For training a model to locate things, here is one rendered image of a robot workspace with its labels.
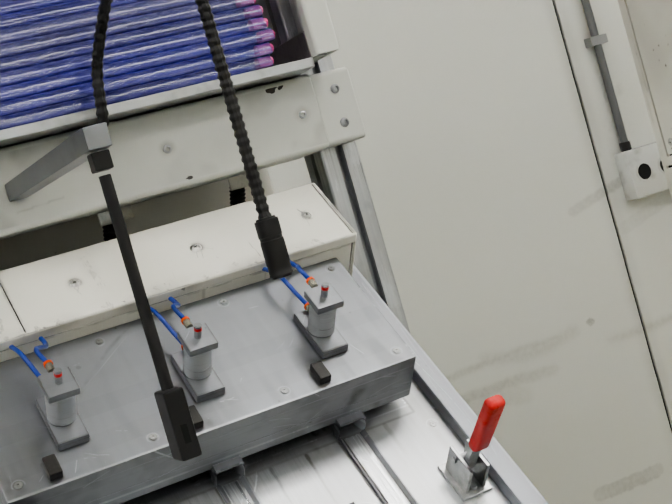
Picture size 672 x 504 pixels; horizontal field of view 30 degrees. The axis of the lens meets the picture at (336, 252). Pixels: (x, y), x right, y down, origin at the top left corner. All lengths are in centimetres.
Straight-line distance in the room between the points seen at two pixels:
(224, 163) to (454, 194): 184
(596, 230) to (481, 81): 47
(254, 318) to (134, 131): 19
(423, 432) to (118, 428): 26
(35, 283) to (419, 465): 34
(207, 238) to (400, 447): 24
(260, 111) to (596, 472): 211
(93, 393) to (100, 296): 9
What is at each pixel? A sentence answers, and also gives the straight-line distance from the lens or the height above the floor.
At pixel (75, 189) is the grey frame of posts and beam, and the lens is 107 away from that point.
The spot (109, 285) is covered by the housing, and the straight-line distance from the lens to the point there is 104.
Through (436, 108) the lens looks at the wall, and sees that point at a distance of 292.
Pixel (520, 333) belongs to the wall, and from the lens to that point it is 298.
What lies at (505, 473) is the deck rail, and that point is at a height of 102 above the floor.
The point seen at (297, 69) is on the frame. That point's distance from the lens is 111.
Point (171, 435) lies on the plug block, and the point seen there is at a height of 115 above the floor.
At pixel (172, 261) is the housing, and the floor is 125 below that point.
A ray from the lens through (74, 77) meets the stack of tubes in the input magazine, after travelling 105.
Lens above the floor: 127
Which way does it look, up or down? 3 degrees down
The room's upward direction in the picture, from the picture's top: 16 degrees counter-clockwise
